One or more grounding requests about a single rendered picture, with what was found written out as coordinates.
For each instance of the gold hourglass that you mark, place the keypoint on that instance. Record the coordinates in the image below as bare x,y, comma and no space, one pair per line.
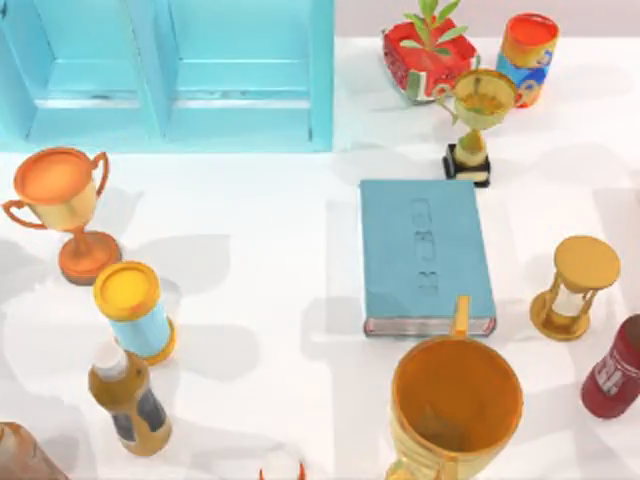
575,290

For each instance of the blue book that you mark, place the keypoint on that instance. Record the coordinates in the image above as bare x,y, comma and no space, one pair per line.
425,255

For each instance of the large gold trophy cup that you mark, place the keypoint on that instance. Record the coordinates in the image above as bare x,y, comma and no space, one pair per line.
452,400

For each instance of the dark red can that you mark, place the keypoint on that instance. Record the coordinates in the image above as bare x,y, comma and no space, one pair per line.
612,375

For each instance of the gold trophy with black base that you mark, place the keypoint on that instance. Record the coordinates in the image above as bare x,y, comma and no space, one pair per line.
481,107

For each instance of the orange and blue can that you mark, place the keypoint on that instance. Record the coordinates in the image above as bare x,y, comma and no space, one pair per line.
531,47

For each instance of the brown wooden object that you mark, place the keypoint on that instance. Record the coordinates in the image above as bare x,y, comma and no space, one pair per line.
25,455

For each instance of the brown bottle with white cap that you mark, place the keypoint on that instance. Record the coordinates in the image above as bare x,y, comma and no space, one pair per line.
132,400

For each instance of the yellow and light blue can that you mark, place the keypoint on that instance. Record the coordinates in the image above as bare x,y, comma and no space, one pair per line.
135,307

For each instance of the white and orange object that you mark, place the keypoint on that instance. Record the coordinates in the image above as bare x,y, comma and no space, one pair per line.
281,466

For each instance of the red plant pot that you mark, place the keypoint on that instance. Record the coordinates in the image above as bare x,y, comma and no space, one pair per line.
442,59

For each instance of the green plant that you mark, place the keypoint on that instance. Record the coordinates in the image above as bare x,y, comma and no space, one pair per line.
435,25

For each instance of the light blue rack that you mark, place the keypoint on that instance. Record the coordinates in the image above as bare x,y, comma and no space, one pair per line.
165,75

